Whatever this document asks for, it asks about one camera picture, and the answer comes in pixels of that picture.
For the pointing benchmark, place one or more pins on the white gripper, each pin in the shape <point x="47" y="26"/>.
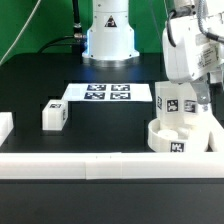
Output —
<point x="188" y="55"/>

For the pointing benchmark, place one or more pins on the white round stool seat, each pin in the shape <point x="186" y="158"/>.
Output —
<point x="177" y="139"/>

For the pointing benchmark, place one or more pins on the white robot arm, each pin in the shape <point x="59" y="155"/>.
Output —
<point x="111" y="41"/>

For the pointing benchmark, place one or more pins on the white AprilTag marker sheet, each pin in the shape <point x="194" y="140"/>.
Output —
<point x="96" y="92"/>

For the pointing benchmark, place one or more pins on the white front fence bar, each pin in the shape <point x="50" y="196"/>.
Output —
<point x="89" y="166"/>

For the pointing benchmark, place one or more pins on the white left fence block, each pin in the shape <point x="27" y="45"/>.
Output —
<point x="6" y="125"/>

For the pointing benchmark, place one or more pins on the black cable horizontal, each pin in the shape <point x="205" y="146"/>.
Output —
<point x="75" y="42"/>

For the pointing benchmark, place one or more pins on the black cable vertical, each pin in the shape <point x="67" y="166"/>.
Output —
<point x="76" y="15"/>

